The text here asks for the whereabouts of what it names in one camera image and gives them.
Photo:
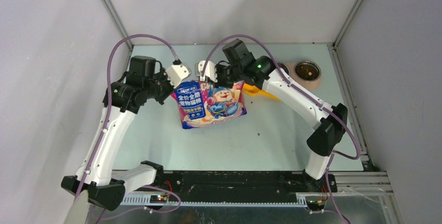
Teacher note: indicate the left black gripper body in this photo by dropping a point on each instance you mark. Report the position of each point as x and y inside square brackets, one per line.
[159, 87]

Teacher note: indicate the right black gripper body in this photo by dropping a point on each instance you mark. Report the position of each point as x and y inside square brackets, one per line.
[226, 75]

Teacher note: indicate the yellow plastic scoop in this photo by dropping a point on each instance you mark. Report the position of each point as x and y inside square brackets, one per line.
[254, 91]

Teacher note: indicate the colourful pet food bag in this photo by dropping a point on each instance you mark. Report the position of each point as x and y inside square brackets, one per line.
[200, 104]

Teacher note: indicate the pink double bowl stand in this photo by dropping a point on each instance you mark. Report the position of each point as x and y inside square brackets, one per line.
[305, 72]

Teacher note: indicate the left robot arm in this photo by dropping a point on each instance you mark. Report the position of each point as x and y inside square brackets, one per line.
[122, 101]

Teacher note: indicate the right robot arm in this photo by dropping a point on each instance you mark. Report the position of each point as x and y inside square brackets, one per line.
[328, 121]

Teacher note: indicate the brown pet food kibble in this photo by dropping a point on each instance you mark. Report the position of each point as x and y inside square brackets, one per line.
[308, 70]

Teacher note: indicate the left steel bowl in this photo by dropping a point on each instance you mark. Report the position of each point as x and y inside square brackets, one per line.
[284, 68]

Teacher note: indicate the steel bowl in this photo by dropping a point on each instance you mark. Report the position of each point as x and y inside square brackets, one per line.
[308, 70]
[284, 68]

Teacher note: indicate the right steel bowl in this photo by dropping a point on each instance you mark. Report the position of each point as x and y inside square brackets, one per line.
[308, 70]

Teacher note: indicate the left electronics board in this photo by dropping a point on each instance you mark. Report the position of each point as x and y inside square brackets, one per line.
[158, 199]

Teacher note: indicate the electronics board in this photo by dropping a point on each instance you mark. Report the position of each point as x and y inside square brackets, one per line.
[314, 207]
[158, 199]

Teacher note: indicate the right electronics board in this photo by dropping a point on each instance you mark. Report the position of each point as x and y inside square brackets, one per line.
[314, 207]

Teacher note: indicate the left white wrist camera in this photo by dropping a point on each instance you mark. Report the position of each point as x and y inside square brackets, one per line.
[176, 74]

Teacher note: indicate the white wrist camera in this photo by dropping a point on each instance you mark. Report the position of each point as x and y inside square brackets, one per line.
[176, 74]
[205, 71]

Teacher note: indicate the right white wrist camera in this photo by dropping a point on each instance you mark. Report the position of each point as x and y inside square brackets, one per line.
[205, 71]

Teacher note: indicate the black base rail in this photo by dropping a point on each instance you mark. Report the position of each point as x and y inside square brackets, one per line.
[243, 187]

